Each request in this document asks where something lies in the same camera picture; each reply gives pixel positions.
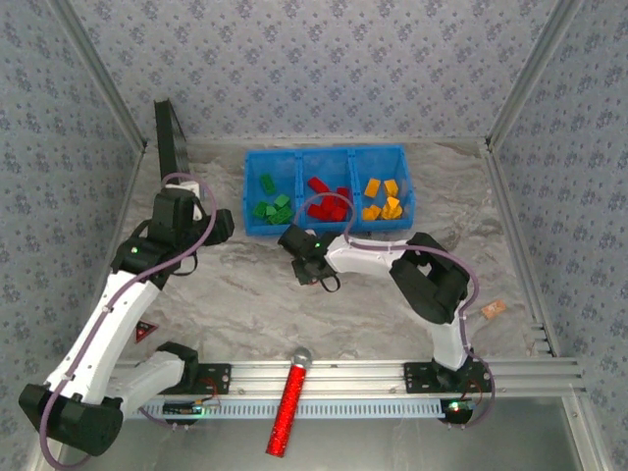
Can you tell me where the aluminium right side rail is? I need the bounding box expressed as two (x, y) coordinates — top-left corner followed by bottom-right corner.
(482, 141), (561, 358)

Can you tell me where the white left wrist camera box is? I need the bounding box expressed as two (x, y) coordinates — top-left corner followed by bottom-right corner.
(164, 181), (203, 220)

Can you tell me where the aluminium back rail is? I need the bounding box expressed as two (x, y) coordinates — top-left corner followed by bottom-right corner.
(188, 135), (488, 147)

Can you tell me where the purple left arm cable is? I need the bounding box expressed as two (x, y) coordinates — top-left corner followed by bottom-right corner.
(38, 172), (220, 467)

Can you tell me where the small circuit board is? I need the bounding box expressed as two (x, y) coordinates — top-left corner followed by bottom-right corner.
(440, 398), (475, 424)
(163, 400), (206, 419)

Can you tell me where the black slotted bar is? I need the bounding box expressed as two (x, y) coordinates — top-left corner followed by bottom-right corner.
(153, 98), (190, 183)

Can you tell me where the black cable loop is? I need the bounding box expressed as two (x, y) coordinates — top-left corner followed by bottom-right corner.
(171, 252), (198, 277)
(317, 271), (343, 294)

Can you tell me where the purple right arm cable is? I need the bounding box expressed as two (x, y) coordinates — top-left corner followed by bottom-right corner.
(293, 192), (497, 433)

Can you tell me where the aluminium right corner post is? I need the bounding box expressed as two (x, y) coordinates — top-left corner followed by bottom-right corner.
(484, 0), (586, 148)

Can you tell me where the aluminium left side rail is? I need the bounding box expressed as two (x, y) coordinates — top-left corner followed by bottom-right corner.
(113, 141), (149, 256)

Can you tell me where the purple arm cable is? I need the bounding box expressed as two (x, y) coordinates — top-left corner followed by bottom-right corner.
(293, 192), (497, 433)
(38, 172), (220, 467)

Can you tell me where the blue plastic bin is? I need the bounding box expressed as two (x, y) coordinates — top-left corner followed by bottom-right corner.
(243, 149), (303, 237)
(296, 146), (357, 235)
(350, 144), (417, 232)

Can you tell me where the red glitter microphone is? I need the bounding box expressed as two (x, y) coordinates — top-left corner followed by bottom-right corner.
(265, 345), (314, 458)

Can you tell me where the white slotted cable duct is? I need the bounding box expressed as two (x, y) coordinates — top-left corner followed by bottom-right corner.
(139, 395), (475, 421)

